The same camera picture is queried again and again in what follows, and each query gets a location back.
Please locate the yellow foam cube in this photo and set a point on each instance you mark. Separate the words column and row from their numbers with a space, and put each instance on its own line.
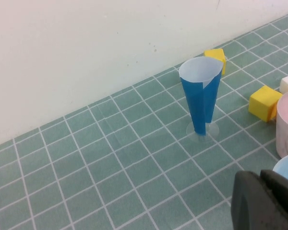
column 217, row 54
column 261, row 103

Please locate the green checked tablecloth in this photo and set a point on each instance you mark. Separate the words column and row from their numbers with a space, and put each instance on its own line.
column 86, row 167

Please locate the blue paper cone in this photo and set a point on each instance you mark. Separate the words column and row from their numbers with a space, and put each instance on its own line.
column 201, row 103

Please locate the clear plastic cone stand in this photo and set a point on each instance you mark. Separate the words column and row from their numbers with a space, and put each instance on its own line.
column 213, row 130

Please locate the pink plastic cup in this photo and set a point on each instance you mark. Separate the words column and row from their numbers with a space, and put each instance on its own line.
column 286, row 139

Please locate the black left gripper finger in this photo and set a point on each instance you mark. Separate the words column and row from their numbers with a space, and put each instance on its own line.
column 261, row 206

